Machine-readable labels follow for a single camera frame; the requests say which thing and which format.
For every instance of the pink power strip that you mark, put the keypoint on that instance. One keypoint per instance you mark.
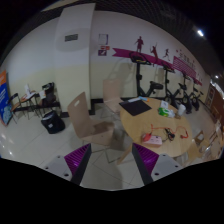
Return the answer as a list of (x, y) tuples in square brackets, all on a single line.
[(152, 140)]

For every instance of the blue orange banner stand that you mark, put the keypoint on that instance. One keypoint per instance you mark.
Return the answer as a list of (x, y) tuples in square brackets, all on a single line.
[(5, 106)]

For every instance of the black exercise bike right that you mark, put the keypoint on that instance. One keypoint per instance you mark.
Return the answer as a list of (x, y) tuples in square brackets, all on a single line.
[(194, 96)]

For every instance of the black charger plug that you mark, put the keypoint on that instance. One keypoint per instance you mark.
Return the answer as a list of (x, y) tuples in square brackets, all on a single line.
[(170, 135)]

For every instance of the light wooden chair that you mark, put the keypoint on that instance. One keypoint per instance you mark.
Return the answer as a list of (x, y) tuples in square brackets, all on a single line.
[(111, 94), (89, 130)]

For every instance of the round wooden table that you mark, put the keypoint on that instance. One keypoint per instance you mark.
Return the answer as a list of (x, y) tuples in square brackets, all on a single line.
[(151, 122)]

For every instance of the white cup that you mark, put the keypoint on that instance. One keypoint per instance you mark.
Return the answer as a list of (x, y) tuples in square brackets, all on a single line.
[(181, 109)]

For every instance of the black bag on floor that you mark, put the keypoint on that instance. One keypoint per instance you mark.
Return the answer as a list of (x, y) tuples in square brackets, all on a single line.
[(52, 122)]

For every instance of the black exercise bike middle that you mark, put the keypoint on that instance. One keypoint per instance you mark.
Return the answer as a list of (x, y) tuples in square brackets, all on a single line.
[(171, 97)]

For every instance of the blue pen on table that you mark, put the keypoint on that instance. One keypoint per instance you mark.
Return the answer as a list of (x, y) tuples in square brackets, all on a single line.
[(144, 98)]

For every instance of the light wooden chair near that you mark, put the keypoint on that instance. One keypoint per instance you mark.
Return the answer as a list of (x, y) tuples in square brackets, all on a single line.
[(89, 130)]

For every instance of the black metal chair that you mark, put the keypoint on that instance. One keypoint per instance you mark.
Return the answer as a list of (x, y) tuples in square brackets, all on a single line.
[(15, 103)]

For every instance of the small dark side table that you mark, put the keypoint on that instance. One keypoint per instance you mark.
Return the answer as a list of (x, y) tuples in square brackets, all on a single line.
[(38, 102)]

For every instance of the light wooden chair far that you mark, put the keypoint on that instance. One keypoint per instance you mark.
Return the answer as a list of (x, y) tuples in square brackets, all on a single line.
[(111, 94)]

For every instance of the wooden chair at right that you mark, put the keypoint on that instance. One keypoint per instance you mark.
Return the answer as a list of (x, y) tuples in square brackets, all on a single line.
[(203, 149)]

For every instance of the green wet wipes pack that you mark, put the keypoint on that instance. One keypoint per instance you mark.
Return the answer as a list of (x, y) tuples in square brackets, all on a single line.
[(166, 112)]

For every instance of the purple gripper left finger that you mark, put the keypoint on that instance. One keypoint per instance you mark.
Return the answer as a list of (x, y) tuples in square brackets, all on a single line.
[(77, 162)]

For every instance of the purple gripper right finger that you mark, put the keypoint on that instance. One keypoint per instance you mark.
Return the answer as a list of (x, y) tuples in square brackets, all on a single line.
[(145, 160)]

